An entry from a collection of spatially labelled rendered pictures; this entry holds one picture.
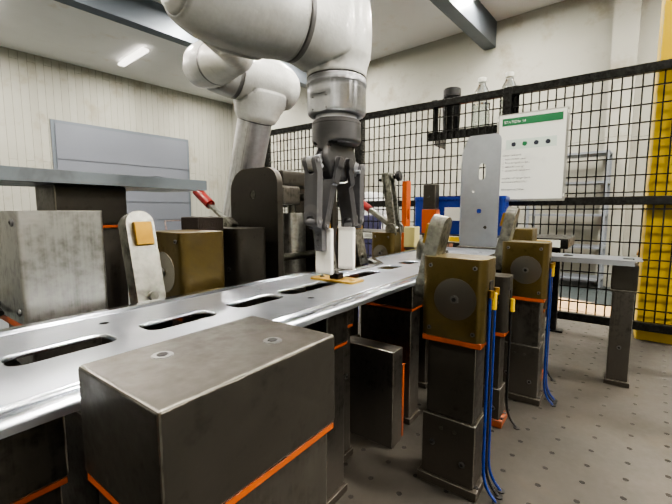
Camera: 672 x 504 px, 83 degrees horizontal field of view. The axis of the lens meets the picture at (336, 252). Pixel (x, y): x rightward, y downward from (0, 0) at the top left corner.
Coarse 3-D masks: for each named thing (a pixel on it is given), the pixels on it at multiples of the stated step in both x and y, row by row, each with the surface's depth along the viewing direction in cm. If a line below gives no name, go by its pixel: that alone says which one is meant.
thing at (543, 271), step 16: (512, 240) 84; (512, 256) 80; (528, 256) 78; (544, 256) 77; (512, 272) 80; (528, 272) 79; (544, 272) 77; (528, 288) 79; (544, 288) 77; (528, 304) 80; (512, 320) 82; (528, 320) 80; (512, 336) 82; (528, 336) 80; (512, 352) 82; (528, 352) 80; (544, 352) 80; (512, 368) 82; (528, 368) 80; (544, 368) 80; (512, 384) 83; (528, 384) 81; (544, 384) 81; (528, 400) 81
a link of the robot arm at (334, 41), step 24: (312, 0) 48; (336, 0) 50; (360, 0) 52; (312, 24) 48; (336, 24) 50; (360, 24) 53; (312, 48) 51; (336, 48) 51; (360, 48) 53; (312, 72) 54; (360, 72) 54
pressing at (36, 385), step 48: (240, 288) 54; (288, 288) 54; (336, 288) 54; (384, 288) 55; (0, 336) 33; (48, 336) 33; (96, 336) 34; (144, 336) 33; (0, 384) 24; (48, 384) 24; (0, 432) 20
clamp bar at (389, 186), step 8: (384, 176) 104; (392, 176) 104; (400, 176) 103; (384, 184) 104; (392, 184) 106; (384, 192) 104; (392, 192) 106; (392, 200) 104; (392, 208) 103; (392, 216) 104; (400, 224) 106; (400, 232) 106
